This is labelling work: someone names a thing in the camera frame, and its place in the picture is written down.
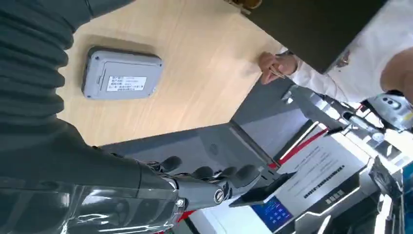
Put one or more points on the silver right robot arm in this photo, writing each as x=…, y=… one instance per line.
x=29, y=64

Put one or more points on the person's left hand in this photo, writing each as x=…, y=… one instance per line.
x=280, y=63

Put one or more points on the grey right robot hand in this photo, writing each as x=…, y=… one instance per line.
x=80, y=181

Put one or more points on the white rounded device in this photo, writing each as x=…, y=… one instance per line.
x=392, y=108

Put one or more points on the flat grey labelled device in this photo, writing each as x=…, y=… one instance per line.
x=122, y=72

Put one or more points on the kiosk with blue screen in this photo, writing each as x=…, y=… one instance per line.
x=335, y=203

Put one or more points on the person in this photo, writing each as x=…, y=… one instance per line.
x=364, y=38

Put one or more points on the white printed paper sign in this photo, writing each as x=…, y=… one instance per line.
x=319, y=171

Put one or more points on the red barrier belt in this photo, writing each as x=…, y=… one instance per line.
x=300, y=147

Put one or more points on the metal stanchion post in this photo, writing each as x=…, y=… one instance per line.
x=322, y=106

